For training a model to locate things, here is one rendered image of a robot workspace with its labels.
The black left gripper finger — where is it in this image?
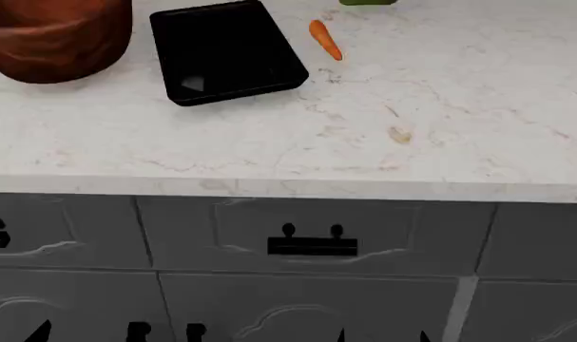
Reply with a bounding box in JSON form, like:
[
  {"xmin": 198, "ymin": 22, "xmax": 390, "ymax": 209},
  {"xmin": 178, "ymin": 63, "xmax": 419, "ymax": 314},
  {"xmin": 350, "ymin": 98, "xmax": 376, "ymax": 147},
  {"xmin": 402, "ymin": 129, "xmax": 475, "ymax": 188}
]
[{"xmin": 27, "ymin": 319, "xmax": 53, "ymax": 342}]

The brown wooden bowl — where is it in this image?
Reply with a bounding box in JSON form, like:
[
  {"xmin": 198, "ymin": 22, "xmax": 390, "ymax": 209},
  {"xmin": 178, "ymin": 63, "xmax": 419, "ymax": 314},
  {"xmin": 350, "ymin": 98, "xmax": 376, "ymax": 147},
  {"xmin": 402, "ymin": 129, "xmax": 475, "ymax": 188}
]
[{"xmin": 0, "ymin": 0, "xmax": 134, "ymax": 86}]

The black rectangular tray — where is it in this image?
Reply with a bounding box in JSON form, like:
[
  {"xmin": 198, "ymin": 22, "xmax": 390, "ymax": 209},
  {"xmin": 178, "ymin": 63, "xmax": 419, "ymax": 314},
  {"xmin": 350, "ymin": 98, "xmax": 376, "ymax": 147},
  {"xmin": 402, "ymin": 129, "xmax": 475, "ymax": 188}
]
[{"xmin": 148, "ymin": 0, "xmax": 311, "ymax": 108}]

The green vegetable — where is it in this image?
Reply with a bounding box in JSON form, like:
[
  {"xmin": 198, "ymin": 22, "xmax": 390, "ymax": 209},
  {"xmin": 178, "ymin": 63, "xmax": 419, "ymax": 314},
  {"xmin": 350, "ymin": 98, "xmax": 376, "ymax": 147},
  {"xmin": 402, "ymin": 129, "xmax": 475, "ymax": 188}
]
[{"xmin": 338, "ymin": 0, "xmax": 398, "ymax": 8}]

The grey cabinet door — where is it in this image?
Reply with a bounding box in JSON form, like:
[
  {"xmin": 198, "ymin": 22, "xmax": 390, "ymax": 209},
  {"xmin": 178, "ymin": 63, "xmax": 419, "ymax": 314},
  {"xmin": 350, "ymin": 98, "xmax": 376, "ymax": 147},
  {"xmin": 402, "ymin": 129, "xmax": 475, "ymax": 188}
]
[
  {"xmin": 458, "ymin": 279, "xmax": 577, "ymax": 342},
  {"xmin": 157, "ymin": 272, "xmax": 460, "ymax": 342},
  {"xmin": 0, "ymin": 267, "xmax": 175, "ymax": 342}
]

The grey drawer front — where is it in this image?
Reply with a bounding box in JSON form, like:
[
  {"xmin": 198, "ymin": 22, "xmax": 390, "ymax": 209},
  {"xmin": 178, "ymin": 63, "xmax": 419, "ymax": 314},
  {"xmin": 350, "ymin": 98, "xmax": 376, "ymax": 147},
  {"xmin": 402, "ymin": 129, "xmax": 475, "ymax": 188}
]
[
  {"xmin": 0, "ymin": 191, "xmax": 154, "ymax": 271},
  {"xmin": 475, "ymin": 201, "xmax": 577, "ymax": 282},
  {"xmin": 135, "ymin": 195, "xmax": 498, "ymax": 277}
]

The orange carrot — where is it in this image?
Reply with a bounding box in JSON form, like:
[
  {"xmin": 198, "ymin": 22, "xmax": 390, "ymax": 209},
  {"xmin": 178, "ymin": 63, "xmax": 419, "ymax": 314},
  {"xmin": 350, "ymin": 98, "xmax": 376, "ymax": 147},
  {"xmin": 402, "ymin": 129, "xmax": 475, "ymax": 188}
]
[{"xmin": 308, "ymin": 19, "xmax": 344, "ymax": 63}]

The black cabinet door handle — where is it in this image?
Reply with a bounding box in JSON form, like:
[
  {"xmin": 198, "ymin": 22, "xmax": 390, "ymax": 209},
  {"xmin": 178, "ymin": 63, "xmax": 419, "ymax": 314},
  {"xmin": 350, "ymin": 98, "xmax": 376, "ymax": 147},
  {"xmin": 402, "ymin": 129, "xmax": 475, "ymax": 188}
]
[
  {"xmin": 183, "ymin": 322, "xmax": 207, "ymax": 342},
  {"xmin": 125, "ymin": 321, "xmax": 152, "ymax": 342}
]

